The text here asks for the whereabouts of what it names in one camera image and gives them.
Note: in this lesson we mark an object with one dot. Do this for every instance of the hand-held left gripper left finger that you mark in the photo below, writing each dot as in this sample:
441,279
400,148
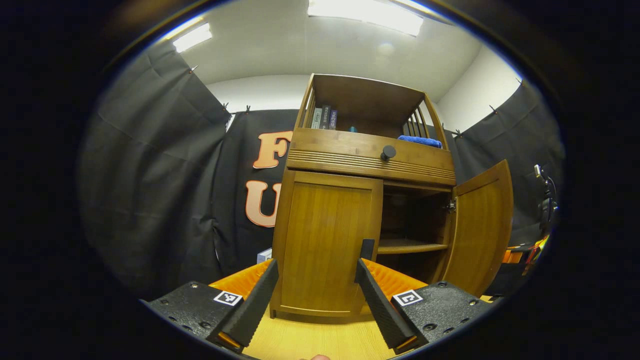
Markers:
252,305

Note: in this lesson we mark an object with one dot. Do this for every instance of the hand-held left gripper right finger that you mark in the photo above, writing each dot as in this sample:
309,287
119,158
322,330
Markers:
380,310

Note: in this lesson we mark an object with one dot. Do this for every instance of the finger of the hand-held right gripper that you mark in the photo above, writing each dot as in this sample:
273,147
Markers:
512,256
537,249

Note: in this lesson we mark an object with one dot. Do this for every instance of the wooden cabinet door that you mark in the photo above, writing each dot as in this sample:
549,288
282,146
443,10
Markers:
480,230
325,240

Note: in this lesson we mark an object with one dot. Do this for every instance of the wooden double-door shoe cabinet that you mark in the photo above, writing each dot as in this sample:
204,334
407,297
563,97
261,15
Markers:
280,225

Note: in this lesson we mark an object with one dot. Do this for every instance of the metal door hinge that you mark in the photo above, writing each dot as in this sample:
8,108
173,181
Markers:
451,206

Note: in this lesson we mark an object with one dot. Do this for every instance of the wooden cabinet drawer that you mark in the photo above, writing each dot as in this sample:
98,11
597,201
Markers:
340,150

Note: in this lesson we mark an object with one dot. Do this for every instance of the pale blue upright book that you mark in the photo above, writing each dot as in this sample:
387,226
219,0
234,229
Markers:
264,256

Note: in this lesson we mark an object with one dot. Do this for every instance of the wooden inner shelf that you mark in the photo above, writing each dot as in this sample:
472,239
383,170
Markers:
410,246

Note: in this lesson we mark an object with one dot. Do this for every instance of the black backdrop cloth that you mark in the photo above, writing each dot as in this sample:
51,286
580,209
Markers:
235,165
525,140
150,175

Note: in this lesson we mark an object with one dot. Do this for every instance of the blue folded towel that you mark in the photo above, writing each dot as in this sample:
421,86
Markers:
420,141

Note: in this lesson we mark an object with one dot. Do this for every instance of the black round drawer knob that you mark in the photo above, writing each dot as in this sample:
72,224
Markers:
388,153

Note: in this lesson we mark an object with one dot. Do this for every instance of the blue grey book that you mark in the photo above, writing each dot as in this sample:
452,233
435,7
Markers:
333,120

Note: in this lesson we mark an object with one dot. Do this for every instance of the white book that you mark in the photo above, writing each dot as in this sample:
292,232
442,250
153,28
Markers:
316,119

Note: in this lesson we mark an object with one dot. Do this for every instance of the small ceiling light panel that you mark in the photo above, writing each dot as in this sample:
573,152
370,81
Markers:
192,37

